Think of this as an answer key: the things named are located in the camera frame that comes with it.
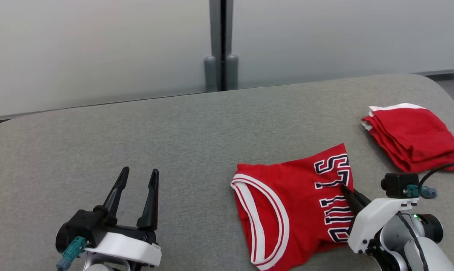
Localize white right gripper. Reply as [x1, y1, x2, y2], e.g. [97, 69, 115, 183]
[340, 185, 420, 255]

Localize teal left camera connector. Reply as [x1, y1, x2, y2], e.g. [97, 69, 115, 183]
[56, 236, 87, 271]

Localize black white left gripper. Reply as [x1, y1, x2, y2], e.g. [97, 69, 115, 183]
[84, 167, 162, 267]

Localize teal camera connector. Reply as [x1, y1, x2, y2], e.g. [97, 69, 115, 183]
[403, 184, 438, 199]
[56, 236, 87, 271]

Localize grey metal partition post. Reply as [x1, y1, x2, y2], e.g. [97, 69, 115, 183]
[204, 0, 239, 93]

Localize red jersey with white sleeves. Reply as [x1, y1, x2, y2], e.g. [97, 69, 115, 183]
[231, 143, 358, 271]

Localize red garment with white trim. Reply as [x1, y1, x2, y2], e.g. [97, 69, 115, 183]
[362, 103, 454, 174]

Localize teal right camera connector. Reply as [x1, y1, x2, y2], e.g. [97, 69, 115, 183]
[403, 184, 438, 199]

